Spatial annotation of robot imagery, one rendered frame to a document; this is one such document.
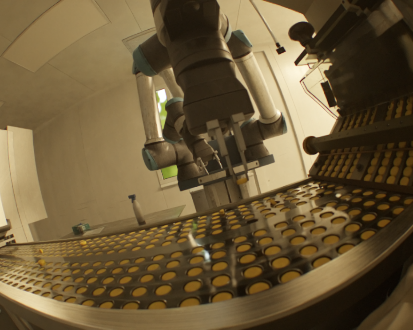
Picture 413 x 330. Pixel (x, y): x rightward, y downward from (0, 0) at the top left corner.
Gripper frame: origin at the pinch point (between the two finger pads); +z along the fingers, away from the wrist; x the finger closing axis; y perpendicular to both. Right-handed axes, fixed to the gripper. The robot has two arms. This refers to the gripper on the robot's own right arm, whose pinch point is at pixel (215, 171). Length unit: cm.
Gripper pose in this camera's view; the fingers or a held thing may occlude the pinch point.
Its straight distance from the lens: 59.8
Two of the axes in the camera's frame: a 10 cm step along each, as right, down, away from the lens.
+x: -8.8, 3.8, -2.8
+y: -0.9, 4.4, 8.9
